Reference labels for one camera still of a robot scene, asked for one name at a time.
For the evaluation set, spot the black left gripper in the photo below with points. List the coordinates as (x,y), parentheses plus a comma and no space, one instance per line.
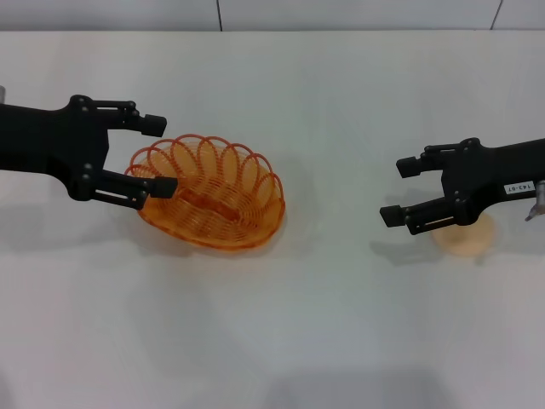
(42,140)

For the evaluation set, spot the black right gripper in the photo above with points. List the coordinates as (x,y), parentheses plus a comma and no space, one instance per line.
(489,170)

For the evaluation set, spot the beige round bun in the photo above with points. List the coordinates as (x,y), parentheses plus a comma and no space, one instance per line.
(464,243)

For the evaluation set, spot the orange plastic woven basket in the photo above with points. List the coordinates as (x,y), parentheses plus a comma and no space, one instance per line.
(213,200)

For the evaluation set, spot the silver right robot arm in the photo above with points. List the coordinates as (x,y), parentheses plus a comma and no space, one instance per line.
(540,198)

